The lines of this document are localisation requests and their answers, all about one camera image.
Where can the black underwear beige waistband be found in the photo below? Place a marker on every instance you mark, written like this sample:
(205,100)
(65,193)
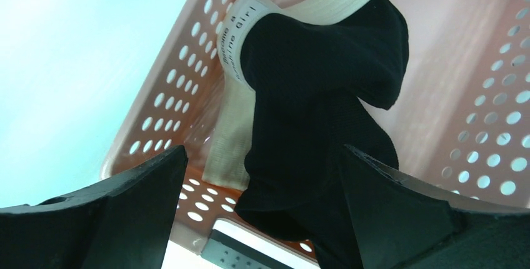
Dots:
(297,81)

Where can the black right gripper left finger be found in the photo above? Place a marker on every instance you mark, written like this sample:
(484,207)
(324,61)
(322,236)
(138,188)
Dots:
(120,222)

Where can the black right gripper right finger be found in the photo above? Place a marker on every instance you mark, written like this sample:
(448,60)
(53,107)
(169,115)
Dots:
(403,222)

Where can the pink plastic basket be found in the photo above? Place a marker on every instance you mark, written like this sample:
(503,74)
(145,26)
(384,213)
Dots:
(461,121)

